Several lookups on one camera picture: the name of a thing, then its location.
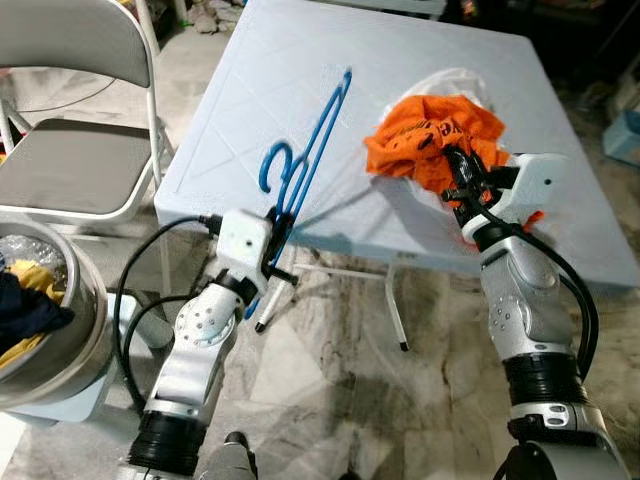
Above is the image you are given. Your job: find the blue plastic clothes hanger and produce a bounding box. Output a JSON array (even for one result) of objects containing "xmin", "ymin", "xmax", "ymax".
[{"xmin": 243, "ymin": 67, "xmax": 355, "ymax": 321}]

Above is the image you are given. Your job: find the orange shirt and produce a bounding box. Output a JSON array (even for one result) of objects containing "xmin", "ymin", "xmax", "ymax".
[{"xmin": 362, "ymin": 92, "xmax": 547, "ymax": 237}]

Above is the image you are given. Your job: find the navy garment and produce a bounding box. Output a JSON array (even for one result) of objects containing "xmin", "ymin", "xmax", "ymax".
[{"xmin": 0, "ymin": 268, "xmax": 77, "ymax": 346}]

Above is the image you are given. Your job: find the white crumpled cloth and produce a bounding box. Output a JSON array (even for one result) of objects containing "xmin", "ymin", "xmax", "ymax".
[{"xmin": 385, "ymin": 67, "xmax": 501, "ymax": 219}]

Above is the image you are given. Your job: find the light blue folding table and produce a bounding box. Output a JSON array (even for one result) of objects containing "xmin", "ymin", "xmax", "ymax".
[{"xmin": 153, "ymin": 0, "xmax": 640, "ymax": 353}]

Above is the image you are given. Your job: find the grey robot left leg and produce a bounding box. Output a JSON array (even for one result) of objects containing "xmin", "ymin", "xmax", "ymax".
[{"xmin": 195, "ymin": 430, "xmax": 259, "ymax": 480}]

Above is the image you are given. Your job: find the steel laundry bucket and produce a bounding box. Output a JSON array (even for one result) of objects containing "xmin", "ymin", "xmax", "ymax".
[{"xmin": 0, "ymin": 218, "xmax": 113, "ymax": 411}]

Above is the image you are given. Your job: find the yellow garment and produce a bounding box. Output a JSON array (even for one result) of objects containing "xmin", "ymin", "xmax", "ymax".
[{"xmin": 0, "ymin": 258, "xmax": 69, "ymax": 369}]

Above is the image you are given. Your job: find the light blue plastic child chair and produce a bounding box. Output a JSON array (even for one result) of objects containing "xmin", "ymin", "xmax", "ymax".
[{"xmin": 0, "ymin": 292, "xmax": 169, "ymax": 429}]

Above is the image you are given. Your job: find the grey folding chair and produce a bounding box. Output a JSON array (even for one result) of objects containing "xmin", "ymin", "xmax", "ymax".
[{"xmin": 0, "ymin": 0, "xmax": 177, "ymax": 238}]

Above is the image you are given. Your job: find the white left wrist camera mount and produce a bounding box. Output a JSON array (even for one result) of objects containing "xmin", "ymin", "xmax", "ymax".
[{"xmin": 214, "ymin": 208, "xmax": 277, "ymax": 289}]

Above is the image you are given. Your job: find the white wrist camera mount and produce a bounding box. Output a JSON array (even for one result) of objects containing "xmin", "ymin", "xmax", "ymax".
[
  {"xmin": 480, "ymin": 152, "xmax": 571, "ymax": 229},
  {"xmin": 214, "ymin": 208, "xmax": 277, "ymax": 289}
]

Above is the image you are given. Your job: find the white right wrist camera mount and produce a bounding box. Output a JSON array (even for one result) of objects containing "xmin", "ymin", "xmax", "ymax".
[{"xmin": 480, "ymin": 152, "xmax": 571, "ymax": 229}]

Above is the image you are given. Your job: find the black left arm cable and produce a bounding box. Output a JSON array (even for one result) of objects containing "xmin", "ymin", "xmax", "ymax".
[{"xmin": 112, "ymin": 213, "xmax": 225, "ymax": 416}]

